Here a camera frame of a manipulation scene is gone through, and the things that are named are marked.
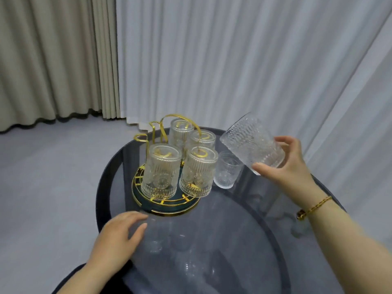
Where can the person's left hand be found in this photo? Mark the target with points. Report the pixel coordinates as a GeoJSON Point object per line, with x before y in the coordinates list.
{"type": "Point", "coordinates": [111, 241]}

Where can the clear embossed drinking glass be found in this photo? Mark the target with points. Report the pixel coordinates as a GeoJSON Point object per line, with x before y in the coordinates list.
{"type": "Point", "coordinates": [197, 176]}
{"type": "Point", "coordinates": [160, 174]}
{"type": "Point", "coordinates": [248, 140]}
{"type": "Point", "coordinates": [226, 174]}
{"type": "Point", "coordinates": [179, 136]}
{"type": "Point", "coordinates": [203, 139]}

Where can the person's right hand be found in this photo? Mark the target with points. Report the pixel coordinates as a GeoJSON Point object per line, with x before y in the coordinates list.
{"type": "Point", "coordinates": [295, 177]}

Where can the beige pleated curtain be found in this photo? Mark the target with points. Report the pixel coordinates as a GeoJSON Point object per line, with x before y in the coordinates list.
{"type": "Point", "coordinates": [46, 58]}

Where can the round smoked glass table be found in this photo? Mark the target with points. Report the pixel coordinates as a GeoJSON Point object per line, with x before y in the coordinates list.
{"type": "Point", "coordinates": [101, 195]}

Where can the person's right thumb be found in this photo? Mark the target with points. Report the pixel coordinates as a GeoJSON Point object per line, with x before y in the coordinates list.
{"type": "Point", "coordinates": [265, 170]}

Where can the person's right forearm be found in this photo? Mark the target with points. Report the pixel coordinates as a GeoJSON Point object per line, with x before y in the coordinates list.
{"type": "Point", "coordinates": [346, 248]}

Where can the white sheer curtain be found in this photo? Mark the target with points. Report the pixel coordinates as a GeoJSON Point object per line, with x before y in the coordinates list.
{"type": "Point", "coordinates": [229, 58]}

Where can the person's left forearm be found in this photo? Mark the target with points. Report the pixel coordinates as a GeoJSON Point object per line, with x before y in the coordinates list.
{"type": "Point", "coordinates": [88, 280]}

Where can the person's left thumb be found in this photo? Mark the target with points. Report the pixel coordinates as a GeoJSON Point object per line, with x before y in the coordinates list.
{"type": "Point", "coordinates": [138, 232]}

